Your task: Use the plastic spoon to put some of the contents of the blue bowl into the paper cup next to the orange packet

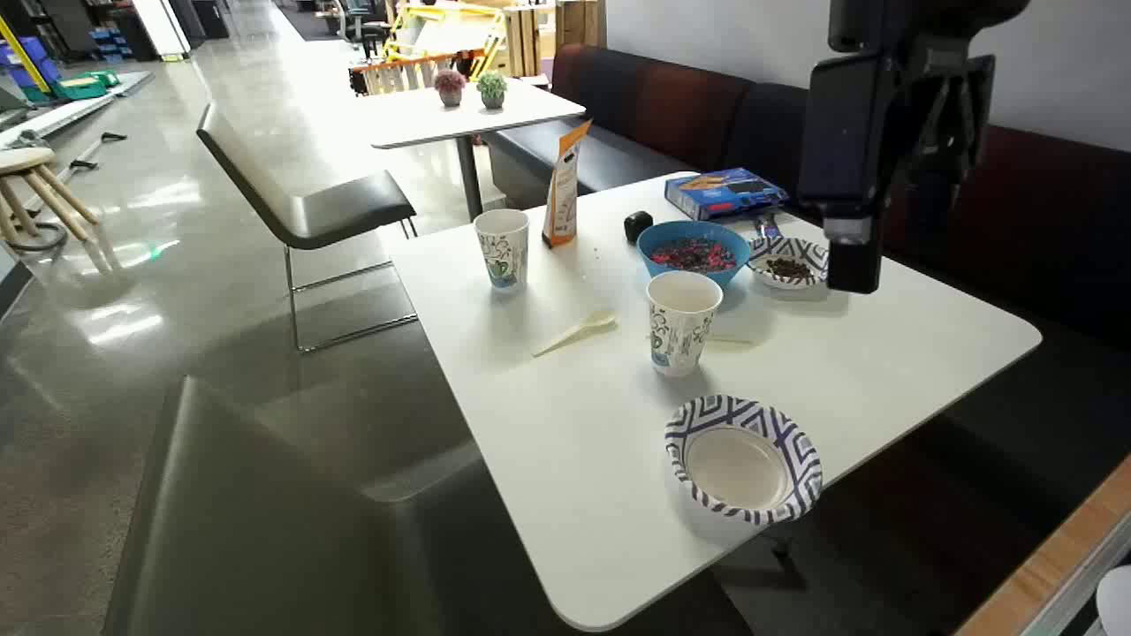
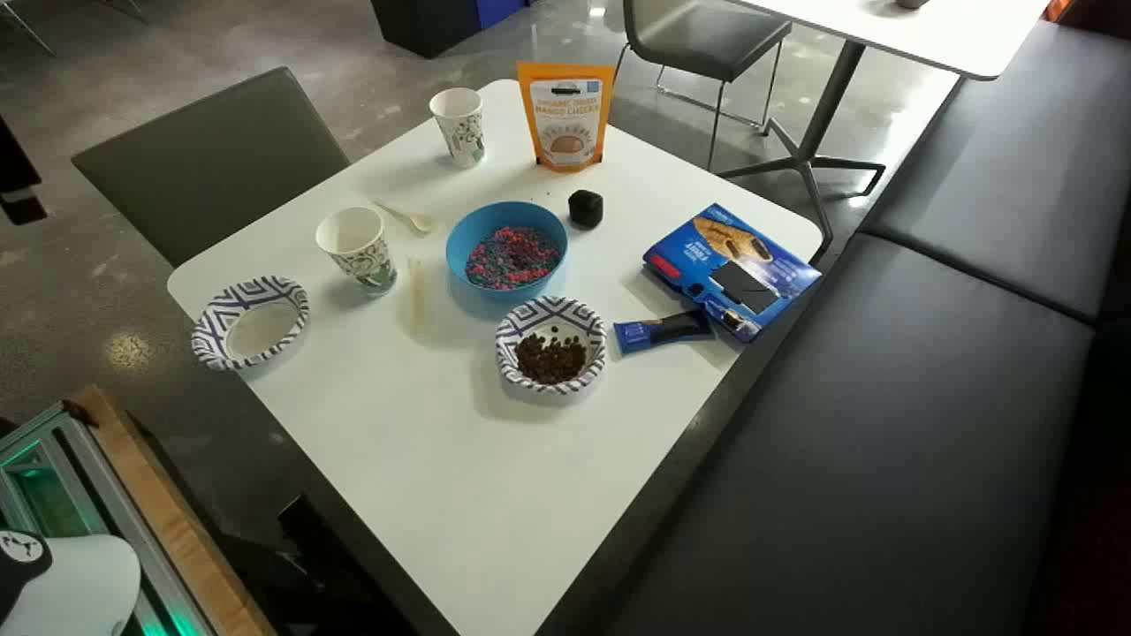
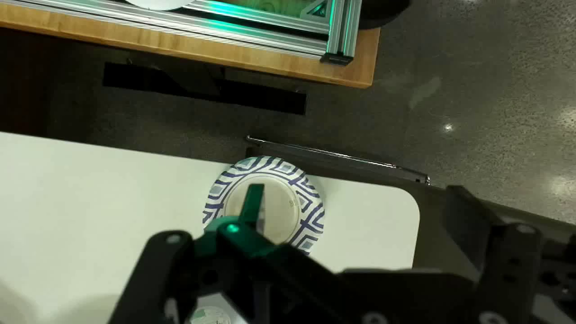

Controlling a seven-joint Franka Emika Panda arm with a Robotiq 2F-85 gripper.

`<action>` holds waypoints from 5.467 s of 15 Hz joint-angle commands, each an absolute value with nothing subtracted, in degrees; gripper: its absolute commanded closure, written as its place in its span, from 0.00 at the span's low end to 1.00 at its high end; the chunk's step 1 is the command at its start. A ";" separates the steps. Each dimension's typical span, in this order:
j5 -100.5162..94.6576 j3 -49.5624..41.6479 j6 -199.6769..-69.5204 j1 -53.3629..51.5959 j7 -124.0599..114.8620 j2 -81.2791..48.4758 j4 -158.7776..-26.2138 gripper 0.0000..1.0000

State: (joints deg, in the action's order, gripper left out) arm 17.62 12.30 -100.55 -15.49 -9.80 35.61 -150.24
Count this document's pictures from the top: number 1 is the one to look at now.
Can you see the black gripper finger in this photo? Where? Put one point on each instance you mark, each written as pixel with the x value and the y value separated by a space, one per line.
pixel 852 260

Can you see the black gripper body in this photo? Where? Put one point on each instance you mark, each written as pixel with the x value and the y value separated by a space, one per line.
pixel 848 128

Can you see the red green blue pebbles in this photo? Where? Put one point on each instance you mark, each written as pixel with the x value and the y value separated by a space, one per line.
pixel 695 250

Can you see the cream plastic spoon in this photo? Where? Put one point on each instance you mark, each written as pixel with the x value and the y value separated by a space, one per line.
pixel 573 332

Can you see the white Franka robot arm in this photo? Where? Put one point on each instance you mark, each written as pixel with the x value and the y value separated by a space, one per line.
pixel 921 23

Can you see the patterned paper bowl brown contents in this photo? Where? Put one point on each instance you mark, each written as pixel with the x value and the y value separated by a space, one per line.
pixel 815 250

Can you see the printed paper cup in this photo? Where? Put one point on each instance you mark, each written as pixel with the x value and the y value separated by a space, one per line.
pixel 504 250
pixel 681 328

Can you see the blue plastic bowl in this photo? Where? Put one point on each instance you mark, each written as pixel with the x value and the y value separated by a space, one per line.
pixel 660 261

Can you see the brown food pieces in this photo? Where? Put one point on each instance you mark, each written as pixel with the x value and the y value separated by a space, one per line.
pixel 786 269

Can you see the blue cardboard box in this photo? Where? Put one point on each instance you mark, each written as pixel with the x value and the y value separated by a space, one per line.
pixel 723 193

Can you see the cream plastic knife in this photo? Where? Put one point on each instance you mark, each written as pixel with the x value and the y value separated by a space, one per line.
pixel 730 341

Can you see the black upholstered sofa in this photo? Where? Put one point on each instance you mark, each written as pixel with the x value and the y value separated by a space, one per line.
pixel 695 111

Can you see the small black round object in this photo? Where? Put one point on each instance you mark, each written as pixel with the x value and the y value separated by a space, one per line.
pixel 636 226

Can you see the orange snack pouch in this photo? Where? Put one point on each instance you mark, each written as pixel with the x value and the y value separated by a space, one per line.
pixel 563 194

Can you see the green round pot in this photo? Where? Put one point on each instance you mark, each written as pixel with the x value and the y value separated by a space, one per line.
pixel 491 90

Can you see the white side table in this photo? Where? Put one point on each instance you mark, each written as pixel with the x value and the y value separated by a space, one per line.
pixel 472 119

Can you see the red round pot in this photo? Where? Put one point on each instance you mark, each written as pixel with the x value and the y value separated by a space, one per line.
pixel 450 86

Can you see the white cap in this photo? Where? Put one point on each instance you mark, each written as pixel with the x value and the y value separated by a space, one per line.
pixel 1115 600

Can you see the black seat metal chair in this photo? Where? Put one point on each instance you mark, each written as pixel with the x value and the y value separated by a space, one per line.
pixel 341 209

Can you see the wooden stool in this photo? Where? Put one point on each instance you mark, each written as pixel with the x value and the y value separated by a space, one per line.
pixel 35 176

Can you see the wooden frame beam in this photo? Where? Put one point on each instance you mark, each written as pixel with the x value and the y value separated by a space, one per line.
pixel 1037 567

